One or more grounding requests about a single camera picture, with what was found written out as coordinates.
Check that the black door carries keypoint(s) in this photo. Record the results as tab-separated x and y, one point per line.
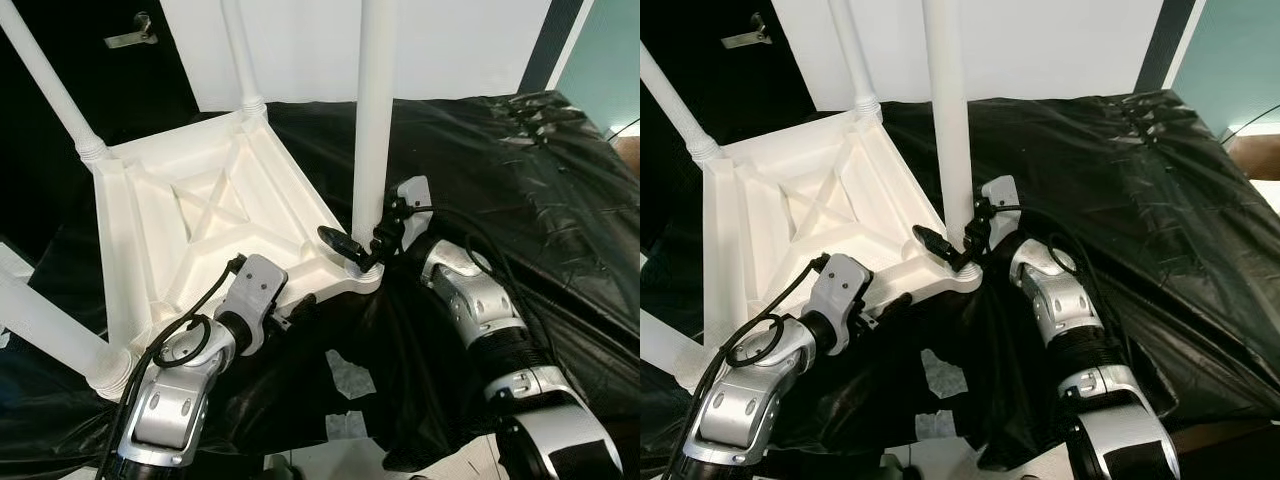
140	85
750	90

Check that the teal glass partition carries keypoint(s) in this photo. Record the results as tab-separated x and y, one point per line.
610	60
1235	60

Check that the black plastic cover sheet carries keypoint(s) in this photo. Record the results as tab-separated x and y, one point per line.
560	250
1180	250

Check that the small white tape strip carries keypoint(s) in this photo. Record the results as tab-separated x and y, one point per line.
937	426
347	426

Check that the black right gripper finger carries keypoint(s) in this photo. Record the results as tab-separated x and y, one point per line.
345	243
940	242

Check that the torn white tape patch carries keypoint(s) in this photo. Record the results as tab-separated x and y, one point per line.
945	376
352	380

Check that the brown wooden furniture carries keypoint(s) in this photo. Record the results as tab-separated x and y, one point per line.
628	155
1255	158

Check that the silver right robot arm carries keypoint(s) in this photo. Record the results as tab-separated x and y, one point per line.
1060	300
480	300

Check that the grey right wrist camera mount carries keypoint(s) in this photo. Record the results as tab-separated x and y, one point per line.
415	195
1000	195

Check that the black vertical frame post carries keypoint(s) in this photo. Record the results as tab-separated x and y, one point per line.
555	45
1165	45

